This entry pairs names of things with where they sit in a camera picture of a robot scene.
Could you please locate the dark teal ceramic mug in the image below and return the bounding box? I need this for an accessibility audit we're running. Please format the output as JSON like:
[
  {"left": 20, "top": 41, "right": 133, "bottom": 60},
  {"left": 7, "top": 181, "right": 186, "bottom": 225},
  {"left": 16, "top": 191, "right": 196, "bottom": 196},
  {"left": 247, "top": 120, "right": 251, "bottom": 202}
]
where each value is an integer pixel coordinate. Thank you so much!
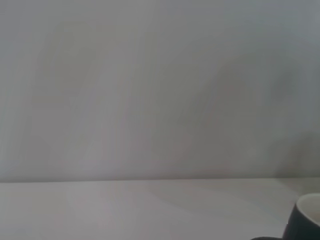
[{"left": 249, "top": 192, "right": 320, "bottom": 240}]

